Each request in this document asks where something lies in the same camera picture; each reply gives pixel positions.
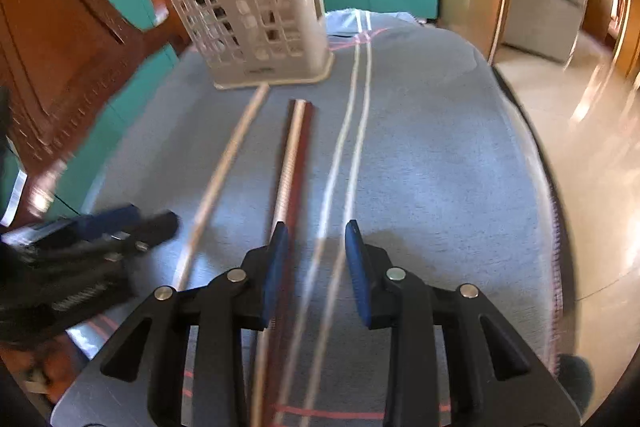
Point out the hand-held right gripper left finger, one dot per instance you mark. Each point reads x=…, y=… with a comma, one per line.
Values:
x=274, y=277

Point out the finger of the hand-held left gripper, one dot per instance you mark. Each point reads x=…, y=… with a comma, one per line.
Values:
x=155, y=227
x=107, y=219

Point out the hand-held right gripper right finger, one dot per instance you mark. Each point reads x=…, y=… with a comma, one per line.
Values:
x=357, y=277

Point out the beige chopstick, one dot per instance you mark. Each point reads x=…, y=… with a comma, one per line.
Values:
x=292, y=147
x=225, y=177

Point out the beige plastic utensil holder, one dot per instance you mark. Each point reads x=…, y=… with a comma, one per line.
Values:
x=280, y=42

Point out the blue striped cloth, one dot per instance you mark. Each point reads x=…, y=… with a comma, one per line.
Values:
x=440, y=182

